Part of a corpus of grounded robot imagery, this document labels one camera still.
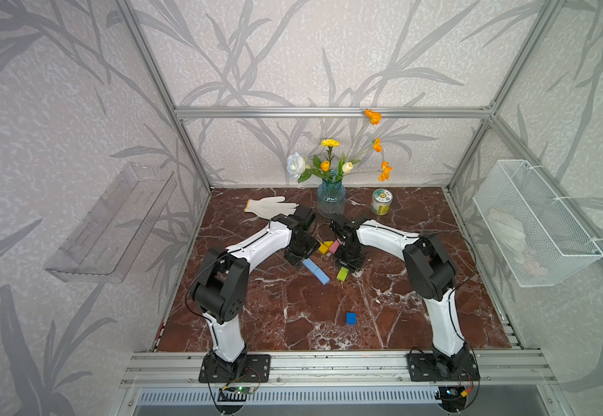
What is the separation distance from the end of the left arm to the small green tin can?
0.37 metres

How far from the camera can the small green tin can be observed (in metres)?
1.07

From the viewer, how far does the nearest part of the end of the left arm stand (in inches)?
26.5
